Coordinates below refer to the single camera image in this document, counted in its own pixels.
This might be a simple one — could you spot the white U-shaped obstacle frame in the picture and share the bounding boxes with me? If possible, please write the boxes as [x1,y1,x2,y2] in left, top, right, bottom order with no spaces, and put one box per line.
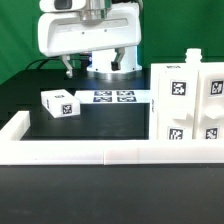
[0,111,224,165]

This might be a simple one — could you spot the black table cables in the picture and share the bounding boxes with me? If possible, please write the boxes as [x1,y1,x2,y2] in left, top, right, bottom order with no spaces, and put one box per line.
[25,56,93,71]

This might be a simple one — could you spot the small white cabinet top block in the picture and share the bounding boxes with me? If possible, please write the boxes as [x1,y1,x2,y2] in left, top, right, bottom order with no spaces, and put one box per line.
[41,89,80,118]

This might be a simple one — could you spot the white cabinet door panel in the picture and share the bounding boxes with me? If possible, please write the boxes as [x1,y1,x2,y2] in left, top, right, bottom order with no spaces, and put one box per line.
[157,69,198,140]
[194,69,224,139]

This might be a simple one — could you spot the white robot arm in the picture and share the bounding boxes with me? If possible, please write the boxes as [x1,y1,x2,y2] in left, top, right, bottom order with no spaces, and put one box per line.
[38,0,143,79]

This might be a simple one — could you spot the white cabinet body box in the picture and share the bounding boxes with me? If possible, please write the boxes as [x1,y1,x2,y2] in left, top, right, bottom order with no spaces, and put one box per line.
[149,48,224,140]

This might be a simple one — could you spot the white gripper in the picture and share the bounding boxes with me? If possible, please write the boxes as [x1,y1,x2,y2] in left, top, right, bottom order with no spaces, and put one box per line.
[38,4,141,78]

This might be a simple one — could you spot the white base marker sheet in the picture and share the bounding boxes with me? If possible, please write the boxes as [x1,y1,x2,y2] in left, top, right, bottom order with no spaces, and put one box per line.
[75,90,150,104]

